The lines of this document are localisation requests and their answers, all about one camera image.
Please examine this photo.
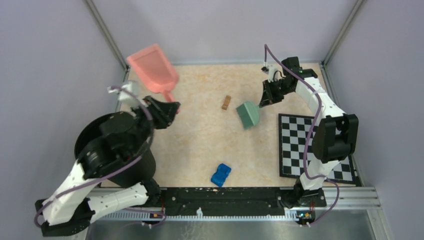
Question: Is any green plastic hand brush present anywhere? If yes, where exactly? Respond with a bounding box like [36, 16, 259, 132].
[236, 101, 260, 130]

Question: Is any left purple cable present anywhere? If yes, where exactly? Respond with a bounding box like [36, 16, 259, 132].
[33, 85, 168, 229]

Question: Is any blue toy car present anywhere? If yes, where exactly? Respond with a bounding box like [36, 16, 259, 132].
[210, 163, 232, 188]

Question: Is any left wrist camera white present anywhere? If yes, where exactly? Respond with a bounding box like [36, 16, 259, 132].
[107, 80, 141, 108]

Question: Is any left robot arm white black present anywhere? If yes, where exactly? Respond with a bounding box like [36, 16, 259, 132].
[35, 96, 180, 237]

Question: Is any pink plastic dustpan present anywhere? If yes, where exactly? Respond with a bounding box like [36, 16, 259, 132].
[126, 43, 180, 103]

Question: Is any wooden arch block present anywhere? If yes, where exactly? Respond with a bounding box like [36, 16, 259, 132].
[221, 95, 232, 110]

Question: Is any purple cable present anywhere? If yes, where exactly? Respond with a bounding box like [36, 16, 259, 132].
[33, 85, 168, 229]
[263, 43, 341, 228]

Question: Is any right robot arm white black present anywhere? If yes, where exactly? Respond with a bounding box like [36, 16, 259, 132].
[259, 57, 359, 206]

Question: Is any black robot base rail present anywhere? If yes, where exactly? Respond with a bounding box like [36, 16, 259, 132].
[144, 187, 327, 217]

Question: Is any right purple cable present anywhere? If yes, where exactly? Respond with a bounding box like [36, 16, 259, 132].
[263, 43, 341, 228]

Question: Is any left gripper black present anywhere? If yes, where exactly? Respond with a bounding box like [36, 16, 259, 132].
[128, 94, 183, 156]

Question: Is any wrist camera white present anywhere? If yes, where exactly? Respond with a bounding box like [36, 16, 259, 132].
[261, 65, 283, 83]
[107, 80, 141, 108]

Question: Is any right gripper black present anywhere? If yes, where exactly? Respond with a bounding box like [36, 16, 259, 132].
[259, 78, 293, 108]

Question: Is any black round trash bin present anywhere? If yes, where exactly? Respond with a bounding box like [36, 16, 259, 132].
[74, 111, 156, 188]

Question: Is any black white checkerboard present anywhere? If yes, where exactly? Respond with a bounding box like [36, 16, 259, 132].
[278, 114, 362, 186]

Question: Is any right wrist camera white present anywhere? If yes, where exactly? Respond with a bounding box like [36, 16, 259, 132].
[261, 65, 283, 83]

